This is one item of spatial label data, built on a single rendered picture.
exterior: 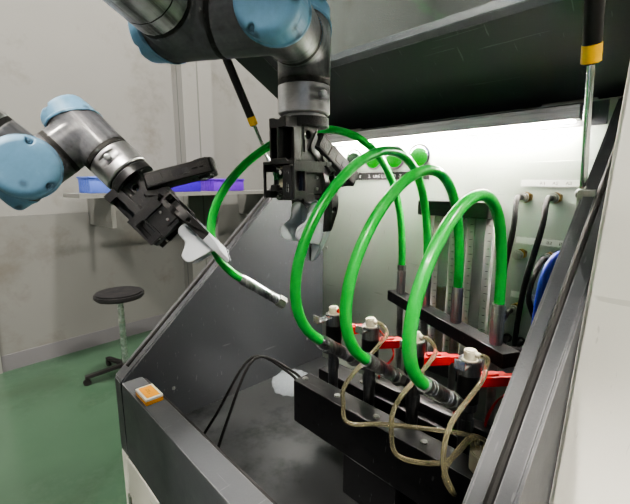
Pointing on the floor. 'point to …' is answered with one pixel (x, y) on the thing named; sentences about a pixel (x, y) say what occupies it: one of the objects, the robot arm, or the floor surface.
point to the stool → (118, 322)
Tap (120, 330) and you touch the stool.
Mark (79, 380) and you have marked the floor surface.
